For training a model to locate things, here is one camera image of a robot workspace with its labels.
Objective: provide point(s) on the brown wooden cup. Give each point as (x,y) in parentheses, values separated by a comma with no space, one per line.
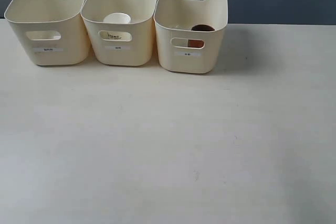
(195,42)

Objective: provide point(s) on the white paper cup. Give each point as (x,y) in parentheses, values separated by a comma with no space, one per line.
(117,18)

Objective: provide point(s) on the clear plastic bottle white cap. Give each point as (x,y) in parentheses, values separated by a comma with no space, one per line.
(43,35)

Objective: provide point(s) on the middle cream plastic bin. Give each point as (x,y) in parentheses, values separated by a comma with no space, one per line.
(135,52)

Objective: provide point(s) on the cream plastic bin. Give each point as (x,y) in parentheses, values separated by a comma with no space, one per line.
(62,16)
(189,33)
(135,52)

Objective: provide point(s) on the right cream plastic bin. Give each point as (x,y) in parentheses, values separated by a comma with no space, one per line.
(189,33)

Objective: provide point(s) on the left cream plastic bin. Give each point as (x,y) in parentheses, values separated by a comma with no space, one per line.
(62,16)

